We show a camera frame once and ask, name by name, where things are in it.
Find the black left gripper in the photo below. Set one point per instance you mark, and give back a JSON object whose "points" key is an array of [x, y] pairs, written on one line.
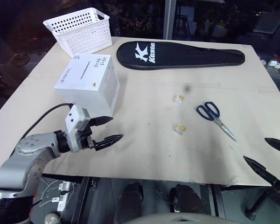
{"points": [[86, 138]]}

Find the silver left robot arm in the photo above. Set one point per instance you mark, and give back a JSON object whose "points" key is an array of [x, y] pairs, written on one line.
{"points": [[25, 163]]}

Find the white cardboard box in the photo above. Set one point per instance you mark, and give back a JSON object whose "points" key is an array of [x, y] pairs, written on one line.
{"points": [[84, 77]]}

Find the black floor stand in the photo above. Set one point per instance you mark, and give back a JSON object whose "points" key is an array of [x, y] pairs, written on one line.
{"points": [[259, 205]]}

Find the white power strip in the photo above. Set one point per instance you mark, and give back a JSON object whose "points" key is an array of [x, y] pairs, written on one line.
{"points": [[65, 187], [62, 202]]}

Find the small clear packet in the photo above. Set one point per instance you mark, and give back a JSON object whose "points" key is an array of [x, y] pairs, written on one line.
{"points": [[179, 99], [180, 129]]}

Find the dark rounded shape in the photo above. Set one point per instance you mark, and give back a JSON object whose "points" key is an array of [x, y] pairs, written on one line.
{"points": [[186, 200], [130, 203]]}

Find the small white box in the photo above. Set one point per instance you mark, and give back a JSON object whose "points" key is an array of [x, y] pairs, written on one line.
{"points": [[273, 64]]}

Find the white perforated plastic basket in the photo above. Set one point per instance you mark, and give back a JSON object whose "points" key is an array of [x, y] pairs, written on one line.
{"points": [[84, 35]]}

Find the black Kason racket cover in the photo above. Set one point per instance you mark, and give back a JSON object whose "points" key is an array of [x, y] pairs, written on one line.
{"points": [[177, 56]]}

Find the grey robot torso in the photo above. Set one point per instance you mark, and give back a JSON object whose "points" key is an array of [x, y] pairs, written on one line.
{"points": [[177, 220]]}

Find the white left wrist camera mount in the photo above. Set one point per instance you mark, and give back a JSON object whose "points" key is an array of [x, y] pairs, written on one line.
{"points": [[72, 122]]}

